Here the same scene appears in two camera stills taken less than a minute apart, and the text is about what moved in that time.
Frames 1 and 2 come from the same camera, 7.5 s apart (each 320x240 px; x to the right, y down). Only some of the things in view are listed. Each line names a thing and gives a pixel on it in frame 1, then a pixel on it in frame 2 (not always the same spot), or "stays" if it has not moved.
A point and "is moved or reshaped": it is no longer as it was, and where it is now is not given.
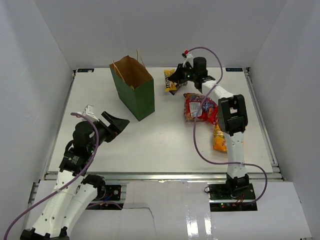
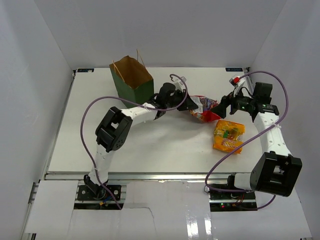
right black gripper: [177, 76] -> [220, 109]
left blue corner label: [85, 70] stays
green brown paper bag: [135, 84] stays
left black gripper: [116, 126] -> [188, 105]
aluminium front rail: [159, 176] stays
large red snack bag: [208, 111] is moved or reshaped
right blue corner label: [234, 69] stays
